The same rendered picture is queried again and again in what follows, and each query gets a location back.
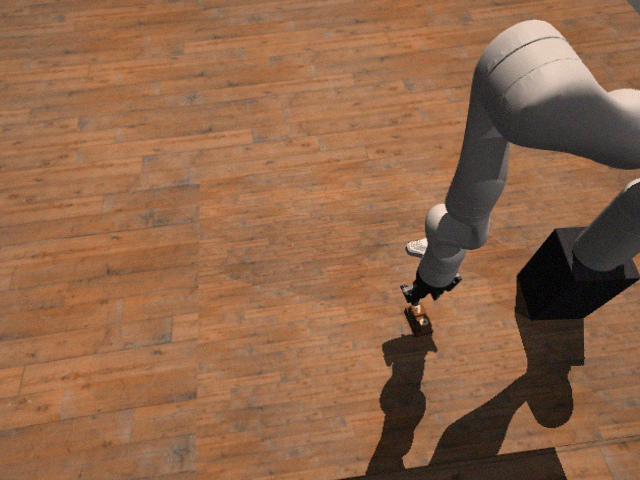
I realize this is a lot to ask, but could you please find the small brown cube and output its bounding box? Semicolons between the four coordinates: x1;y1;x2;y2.
409;302;426;321
414;315;432;333

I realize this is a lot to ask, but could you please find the brown rectangular tray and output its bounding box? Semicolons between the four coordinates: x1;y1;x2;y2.
405;306;434;338

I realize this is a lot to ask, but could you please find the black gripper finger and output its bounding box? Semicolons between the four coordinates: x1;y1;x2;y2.
400;283;431;307
431;272;462;301

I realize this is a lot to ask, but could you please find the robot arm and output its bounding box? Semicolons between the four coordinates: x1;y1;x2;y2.
405;20;640;287

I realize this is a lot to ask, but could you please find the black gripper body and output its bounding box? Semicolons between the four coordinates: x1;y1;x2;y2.
413;269;452;293

